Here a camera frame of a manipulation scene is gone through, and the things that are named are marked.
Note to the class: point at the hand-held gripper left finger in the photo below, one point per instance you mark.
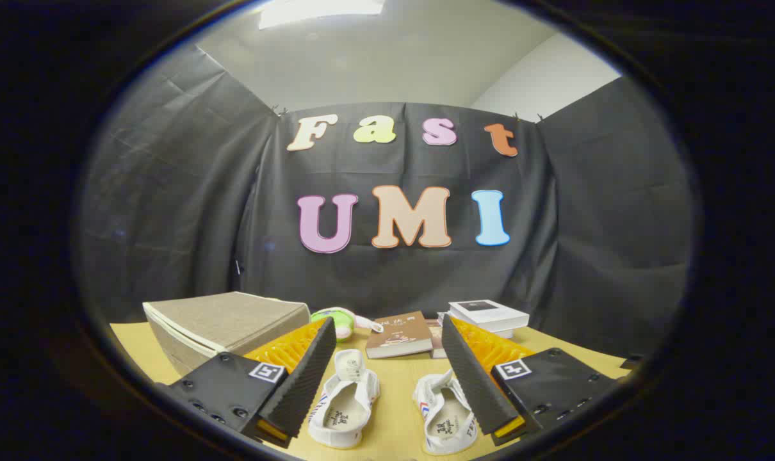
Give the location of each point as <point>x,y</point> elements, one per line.
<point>301,384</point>

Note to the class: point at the brown book under white books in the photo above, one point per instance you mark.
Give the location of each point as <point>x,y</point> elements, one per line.
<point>435,339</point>

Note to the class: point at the ceiling light panel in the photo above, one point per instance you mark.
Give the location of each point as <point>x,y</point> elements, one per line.
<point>317,11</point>

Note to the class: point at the white patterned cover book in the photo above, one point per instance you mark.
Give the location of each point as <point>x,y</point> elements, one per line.
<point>504,333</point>

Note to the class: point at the white canvas shoe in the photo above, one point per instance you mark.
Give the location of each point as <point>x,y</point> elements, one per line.
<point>342,416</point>
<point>448,429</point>

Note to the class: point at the brown cover book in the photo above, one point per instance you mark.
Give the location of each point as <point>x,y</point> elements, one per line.
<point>400,333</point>

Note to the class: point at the beige fabric storage box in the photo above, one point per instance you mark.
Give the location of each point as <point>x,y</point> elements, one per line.
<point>227,320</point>

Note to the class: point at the white book with dark square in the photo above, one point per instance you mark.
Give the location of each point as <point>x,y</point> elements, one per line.
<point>487,314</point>

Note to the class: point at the green and pink plush toy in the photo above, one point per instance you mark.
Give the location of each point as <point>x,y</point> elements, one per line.
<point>339,318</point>

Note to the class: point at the black table clamp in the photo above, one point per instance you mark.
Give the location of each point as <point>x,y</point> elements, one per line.
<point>632,362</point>

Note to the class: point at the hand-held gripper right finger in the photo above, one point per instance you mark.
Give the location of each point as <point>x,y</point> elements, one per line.
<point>474,384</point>

